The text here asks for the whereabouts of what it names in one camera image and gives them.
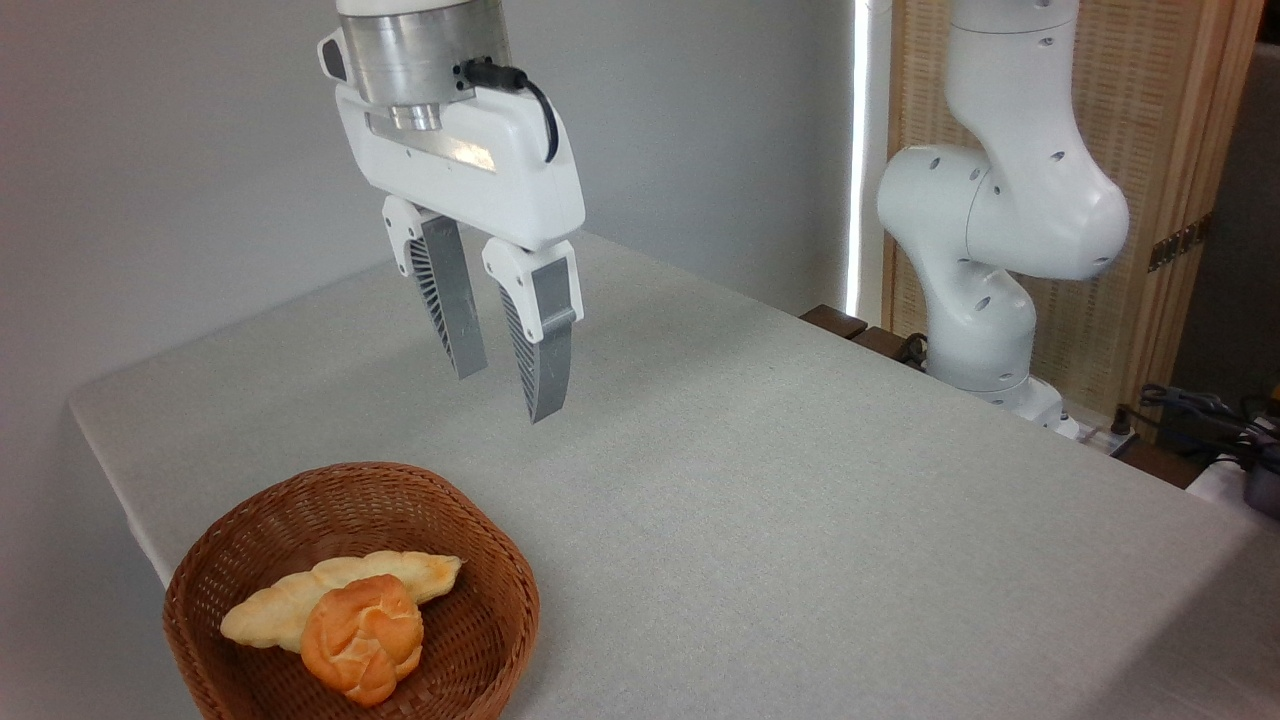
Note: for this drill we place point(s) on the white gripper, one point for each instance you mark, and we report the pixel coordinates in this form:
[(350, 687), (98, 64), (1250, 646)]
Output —
[(520, 180)]

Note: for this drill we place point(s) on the round orange bread roll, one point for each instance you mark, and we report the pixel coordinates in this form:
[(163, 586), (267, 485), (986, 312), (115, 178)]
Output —
[(362, 640)]

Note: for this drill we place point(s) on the brown woven wicker basket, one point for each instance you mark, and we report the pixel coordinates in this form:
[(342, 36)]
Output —
[(480, 640)]

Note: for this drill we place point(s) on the long pale braided bread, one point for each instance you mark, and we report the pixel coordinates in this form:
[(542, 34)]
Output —
[(262, 618)]

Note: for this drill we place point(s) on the dark wooden board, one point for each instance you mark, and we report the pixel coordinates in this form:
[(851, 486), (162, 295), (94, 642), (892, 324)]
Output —
[(835, 320)]

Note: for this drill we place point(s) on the grey tablecloth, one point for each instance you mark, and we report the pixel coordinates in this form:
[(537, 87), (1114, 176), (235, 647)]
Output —
[(800, 480)]

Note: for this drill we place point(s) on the white power strip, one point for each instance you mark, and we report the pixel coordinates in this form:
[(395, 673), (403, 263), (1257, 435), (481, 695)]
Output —
[(1100, 438)]

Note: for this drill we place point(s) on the metal screen hinge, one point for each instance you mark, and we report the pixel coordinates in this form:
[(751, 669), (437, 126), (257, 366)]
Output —
[(1180, 243)]

